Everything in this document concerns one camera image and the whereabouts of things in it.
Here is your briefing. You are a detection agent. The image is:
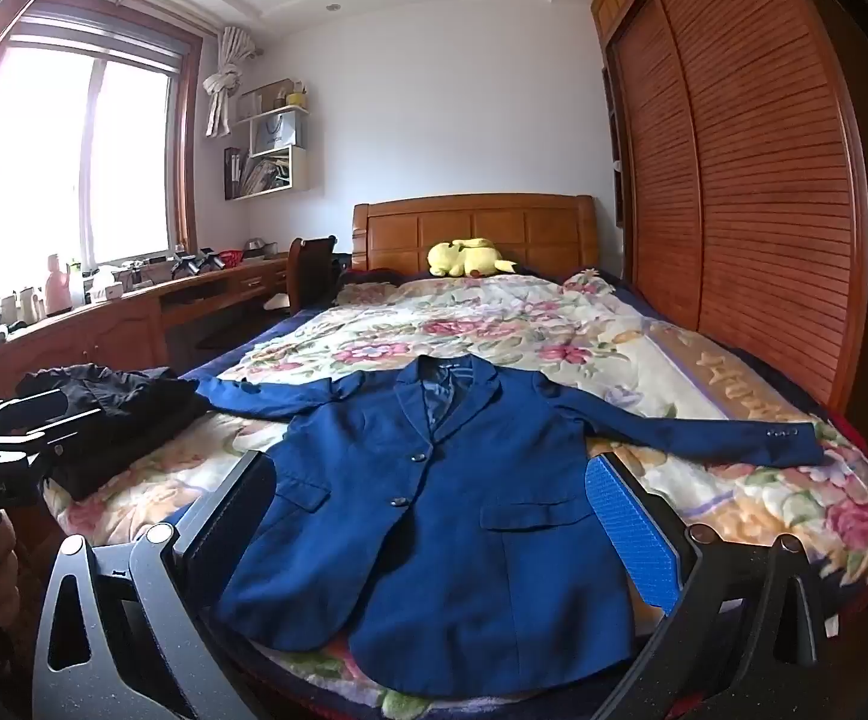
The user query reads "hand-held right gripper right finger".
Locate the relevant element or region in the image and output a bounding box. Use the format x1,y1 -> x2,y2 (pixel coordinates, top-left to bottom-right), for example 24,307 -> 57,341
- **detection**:
585,452 -> 843,720

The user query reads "floral blanket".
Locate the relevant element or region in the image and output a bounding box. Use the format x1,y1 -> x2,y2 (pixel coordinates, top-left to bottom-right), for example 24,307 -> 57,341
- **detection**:
44,270 -> 868,720

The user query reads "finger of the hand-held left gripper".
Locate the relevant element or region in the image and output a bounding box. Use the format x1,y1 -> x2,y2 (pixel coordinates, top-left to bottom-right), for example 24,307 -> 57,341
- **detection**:
0,390 -> 67,443
0,409 -> 105,466

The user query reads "wooden headboard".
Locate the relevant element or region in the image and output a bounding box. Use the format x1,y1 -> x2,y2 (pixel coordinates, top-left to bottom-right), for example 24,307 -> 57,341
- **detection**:
351,193 -> 600,278

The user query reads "person's left hand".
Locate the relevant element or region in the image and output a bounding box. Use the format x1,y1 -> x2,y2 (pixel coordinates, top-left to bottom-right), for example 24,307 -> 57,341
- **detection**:
0,508 -> 24,614

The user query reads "wooden desk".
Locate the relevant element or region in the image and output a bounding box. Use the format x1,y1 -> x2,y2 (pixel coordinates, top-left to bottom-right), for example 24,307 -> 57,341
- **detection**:
0,251 -> 292,391

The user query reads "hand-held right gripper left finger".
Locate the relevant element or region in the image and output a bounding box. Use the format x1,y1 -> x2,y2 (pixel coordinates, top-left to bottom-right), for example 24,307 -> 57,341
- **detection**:
32,450 -> 277,720

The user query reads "wooden framed window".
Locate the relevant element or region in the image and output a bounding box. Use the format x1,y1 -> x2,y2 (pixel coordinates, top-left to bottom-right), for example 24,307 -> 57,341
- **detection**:
0,7 -> 202,293

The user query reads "pile of black clothes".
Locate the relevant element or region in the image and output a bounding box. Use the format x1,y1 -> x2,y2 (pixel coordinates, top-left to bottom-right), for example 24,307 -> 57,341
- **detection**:
17,364 -> 214,500

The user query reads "pink bottle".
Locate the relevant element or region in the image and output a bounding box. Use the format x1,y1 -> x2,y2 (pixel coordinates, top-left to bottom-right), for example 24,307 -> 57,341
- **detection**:
45,253 -> 73,314

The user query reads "blue suit jacket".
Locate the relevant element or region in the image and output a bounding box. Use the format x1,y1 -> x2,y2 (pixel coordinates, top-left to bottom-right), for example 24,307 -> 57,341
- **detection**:
195,355 -> 825,698

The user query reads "white paper bag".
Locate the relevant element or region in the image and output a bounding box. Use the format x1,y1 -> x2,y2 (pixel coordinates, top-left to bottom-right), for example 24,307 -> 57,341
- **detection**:
250,109 -> 304,155

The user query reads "wooden chair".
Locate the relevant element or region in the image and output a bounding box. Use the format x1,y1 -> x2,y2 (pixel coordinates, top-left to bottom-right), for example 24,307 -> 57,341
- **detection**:
287,236 -> 337,310

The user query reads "black gadget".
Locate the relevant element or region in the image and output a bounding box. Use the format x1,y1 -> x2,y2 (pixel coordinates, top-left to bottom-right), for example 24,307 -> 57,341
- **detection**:
171,249 -> 229,278

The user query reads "yellow plush toy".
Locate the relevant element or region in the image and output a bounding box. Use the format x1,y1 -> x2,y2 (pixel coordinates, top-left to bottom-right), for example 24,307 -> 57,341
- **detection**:
426,238 -> 517,278

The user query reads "dark pillow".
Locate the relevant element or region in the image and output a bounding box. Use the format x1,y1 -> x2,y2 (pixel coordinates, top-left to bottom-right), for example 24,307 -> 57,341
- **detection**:
336,268 -> 405,290

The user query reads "wooden slatted wardrobe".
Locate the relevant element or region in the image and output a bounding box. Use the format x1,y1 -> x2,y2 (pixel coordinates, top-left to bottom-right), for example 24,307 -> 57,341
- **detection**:
591,0 -> 868,421

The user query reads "tied white curtain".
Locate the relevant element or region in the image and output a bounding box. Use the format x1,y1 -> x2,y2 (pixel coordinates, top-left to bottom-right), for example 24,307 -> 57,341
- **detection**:
205,26 -> 262,137

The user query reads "white wall shelf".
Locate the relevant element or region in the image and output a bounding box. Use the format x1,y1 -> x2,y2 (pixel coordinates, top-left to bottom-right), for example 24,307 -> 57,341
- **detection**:
224,79 -> 313,201

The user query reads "row of books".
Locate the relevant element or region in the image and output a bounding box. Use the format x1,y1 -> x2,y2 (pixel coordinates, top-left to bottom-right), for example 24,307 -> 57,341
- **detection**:
239,154 -> 292,196

